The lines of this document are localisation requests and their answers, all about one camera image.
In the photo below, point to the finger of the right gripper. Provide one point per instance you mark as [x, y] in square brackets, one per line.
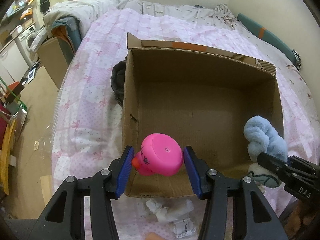
[279, 167]
[301, 164]

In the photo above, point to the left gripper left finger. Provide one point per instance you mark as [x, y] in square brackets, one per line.
[63, 216]

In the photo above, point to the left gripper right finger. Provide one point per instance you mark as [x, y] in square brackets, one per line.
[253, 217]

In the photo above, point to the blue fish plush toy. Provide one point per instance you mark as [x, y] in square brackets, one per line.
[263, 138]

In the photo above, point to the peach soft silicone toy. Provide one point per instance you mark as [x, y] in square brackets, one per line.
[153, 236]

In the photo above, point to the pink rubber duck toy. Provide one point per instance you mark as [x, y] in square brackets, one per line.
[158, 154]

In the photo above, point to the person's right hand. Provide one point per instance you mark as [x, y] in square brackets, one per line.
[300, 220]

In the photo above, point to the flat cardboard piece on floor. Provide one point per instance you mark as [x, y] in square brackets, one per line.
[46, 188]

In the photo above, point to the clear labelled plastic bag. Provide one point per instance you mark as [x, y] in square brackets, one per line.
[183, 228]

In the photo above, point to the yellow wooden furniture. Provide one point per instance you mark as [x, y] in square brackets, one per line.
[5, 155]

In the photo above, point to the pink patterned quilt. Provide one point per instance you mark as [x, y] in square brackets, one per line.
[87, 126]

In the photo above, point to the open cardboard box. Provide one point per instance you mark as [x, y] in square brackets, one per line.
[200, 96]

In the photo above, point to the teal pillow orange stripe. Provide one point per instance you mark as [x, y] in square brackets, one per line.
[262, 33]

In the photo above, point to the black clothing bundle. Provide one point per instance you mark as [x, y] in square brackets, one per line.
[118, 81]

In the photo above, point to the brown cardboard box on floor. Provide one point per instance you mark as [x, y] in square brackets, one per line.
[56, 54]

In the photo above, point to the white washing machine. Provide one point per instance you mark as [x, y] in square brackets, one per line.
[24, 41]

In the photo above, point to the white floral blanket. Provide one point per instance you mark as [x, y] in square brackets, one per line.
[88, 11]

